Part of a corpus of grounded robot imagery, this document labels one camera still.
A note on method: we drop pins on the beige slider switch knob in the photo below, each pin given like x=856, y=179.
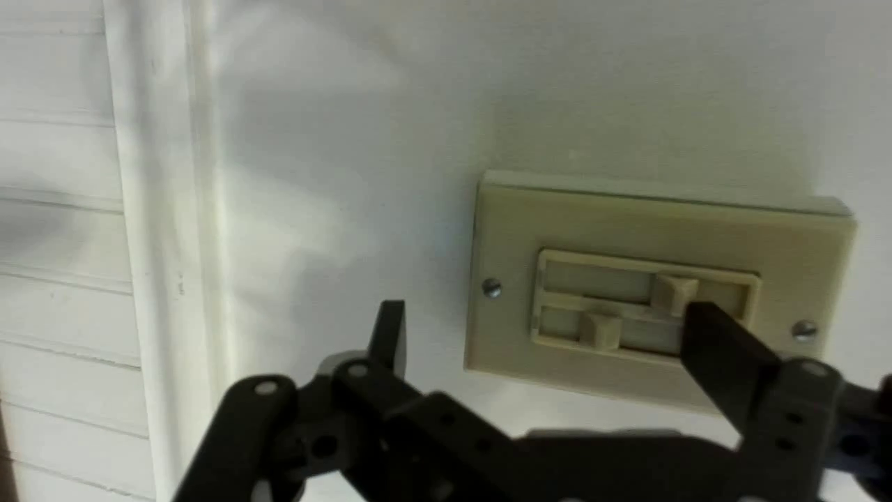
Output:
x=599, y=331
x=672, y=290

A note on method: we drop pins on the white vertical trim moulding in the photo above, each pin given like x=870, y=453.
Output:
x=169, y=231

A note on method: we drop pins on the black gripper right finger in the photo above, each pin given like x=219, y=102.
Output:
x=742, y=377

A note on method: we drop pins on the beige light switch plate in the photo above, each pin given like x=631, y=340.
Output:
x=595, y=231

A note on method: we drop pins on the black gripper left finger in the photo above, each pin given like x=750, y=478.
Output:
x=371, y=436

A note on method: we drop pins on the silver plate screw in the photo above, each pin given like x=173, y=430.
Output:
x=803, y=328
x=491, y=289

